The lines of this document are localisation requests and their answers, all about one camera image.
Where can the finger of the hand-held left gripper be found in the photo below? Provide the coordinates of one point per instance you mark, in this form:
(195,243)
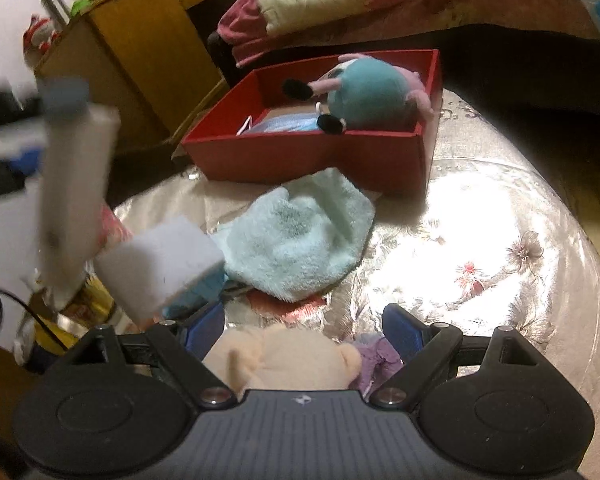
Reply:
(75,185)

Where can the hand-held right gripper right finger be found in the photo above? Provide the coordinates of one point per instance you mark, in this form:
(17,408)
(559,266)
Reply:
(400,325)

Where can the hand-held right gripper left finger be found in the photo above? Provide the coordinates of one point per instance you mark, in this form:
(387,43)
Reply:
(207,321)

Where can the purple cloth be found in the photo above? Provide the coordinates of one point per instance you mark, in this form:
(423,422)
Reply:
(377,360)

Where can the white sponge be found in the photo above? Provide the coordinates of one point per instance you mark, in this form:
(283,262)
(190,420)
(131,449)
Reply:
(155,270)

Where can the beige plush toy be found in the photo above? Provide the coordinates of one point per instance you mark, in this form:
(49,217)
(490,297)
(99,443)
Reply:
(280,360)

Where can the light blue fluffy towel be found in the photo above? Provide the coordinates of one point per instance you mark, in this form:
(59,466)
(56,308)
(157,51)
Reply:
(290,240)

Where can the red cardboard box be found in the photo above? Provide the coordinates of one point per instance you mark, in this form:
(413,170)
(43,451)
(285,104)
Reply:
(330,160)

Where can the floral shiny tablecloth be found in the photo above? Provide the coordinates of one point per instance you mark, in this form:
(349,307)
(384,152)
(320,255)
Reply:
(480,240)

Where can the yellow labelled can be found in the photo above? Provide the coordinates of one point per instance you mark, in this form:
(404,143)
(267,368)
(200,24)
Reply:
(87,310)

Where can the wooden cabinet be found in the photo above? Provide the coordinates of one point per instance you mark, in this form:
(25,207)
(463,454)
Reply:
(145,60)

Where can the red white toy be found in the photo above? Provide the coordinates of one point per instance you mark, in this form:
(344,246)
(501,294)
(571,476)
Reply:
(40,35)

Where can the metal thermos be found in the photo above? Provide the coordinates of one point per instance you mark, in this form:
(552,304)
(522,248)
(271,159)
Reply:
(56,7)

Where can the green toy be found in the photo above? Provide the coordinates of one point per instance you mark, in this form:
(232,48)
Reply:
(81,6)

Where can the blue face mask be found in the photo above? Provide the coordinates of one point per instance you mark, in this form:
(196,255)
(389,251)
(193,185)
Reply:
(285,125)

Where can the teal plush toy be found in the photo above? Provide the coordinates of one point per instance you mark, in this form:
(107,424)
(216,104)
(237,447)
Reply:
(375,90)

